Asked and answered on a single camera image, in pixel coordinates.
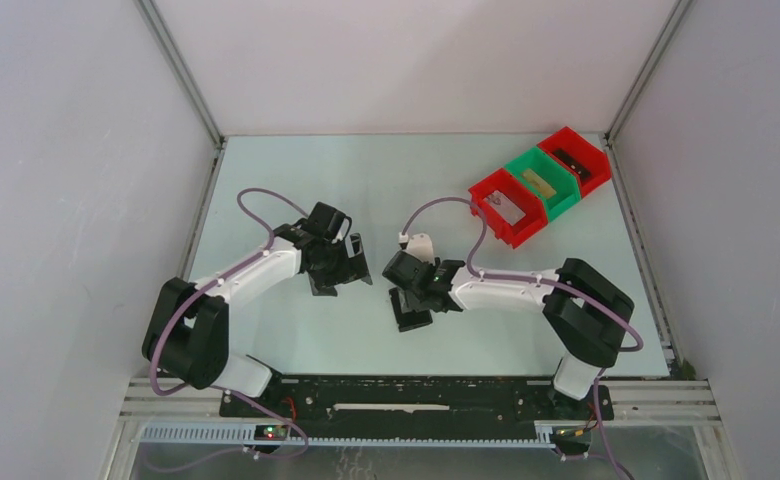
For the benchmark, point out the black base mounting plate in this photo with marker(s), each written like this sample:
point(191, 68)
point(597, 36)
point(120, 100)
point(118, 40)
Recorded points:
point(428, 408)

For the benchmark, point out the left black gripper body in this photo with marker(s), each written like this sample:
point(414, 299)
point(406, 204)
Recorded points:
point(334, 266)

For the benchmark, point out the left corner aluminium post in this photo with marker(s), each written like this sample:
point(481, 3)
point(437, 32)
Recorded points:
point(156, 23)

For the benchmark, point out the silver card in bin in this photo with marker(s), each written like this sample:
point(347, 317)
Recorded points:
point(505, 207)

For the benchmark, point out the right corner aluminium post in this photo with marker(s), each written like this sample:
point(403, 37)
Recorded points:
point(662, 43)

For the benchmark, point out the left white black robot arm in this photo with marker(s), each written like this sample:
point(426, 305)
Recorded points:
point(189, 332)

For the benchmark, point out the red plastic bin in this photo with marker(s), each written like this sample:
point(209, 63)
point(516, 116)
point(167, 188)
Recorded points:
point(588, 164)
point(535, 218)

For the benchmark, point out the black card in bin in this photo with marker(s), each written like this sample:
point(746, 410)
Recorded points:
point(581, 172)

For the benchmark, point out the near red plastic bin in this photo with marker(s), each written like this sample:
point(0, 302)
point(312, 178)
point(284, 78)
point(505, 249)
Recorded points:
point(535, 218)

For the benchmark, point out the green plastic bin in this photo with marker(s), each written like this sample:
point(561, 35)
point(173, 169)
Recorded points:
point(552, 183)

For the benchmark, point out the corner aluminium post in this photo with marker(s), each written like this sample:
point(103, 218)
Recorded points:
point(156, 23)
point(662, 43)

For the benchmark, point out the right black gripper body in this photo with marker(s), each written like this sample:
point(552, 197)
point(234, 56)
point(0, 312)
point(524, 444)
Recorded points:
point(438, 263)

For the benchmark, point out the black leather card holder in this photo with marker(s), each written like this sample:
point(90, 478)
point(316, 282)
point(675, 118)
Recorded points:
point(411, 320)

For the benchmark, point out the gold card in bin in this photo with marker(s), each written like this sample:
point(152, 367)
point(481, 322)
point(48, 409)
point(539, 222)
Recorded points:
point(538, 183)

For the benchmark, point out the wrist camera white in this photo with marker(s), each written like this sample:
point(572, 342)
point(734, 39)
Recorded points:
point(344, 231)
point(420, 246)

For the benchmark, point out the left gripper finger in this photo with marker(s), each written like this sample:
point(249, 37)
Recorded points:
point(320, 289)
point(357, 265)

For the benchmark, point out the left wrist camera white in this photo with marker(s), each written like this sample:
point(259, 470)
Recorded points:
point(344, 231)

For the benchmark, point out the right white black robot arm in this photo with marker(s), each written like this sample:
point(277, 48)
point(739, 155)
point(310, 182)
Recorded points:
point(587, 312)

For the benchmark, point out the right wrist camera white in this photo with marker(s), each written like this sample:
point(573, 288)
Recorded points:
point(420, 246)

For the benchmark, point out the aluminium frame rail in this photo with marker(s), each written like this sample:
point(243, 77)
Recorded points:
point(214, 417)

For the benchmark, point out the far red plastic bin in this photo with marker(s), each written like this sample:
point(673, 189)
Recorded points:
point(588, 164)

